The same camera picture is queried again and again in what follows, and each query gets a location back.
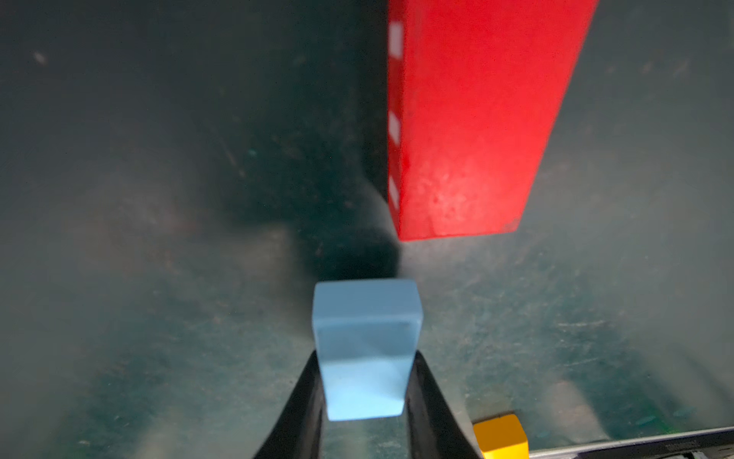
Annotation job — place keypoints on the red block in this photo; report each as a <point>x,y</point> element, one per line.
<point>474,89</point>

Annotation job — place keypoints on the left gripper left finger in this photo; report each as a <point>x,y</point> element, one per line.
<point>297,434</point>

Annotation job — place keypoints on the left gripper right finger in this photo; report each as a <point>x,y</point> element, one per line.
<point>433,432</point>

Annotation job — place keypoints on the blue block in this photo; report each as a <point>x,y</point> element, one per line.
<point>366,336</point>

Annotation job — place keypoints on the yellow block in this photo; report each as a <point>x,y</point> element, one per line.
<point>502,438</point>

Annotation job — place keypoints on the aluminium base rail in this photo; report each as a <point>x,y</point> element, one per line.
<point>715,443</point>

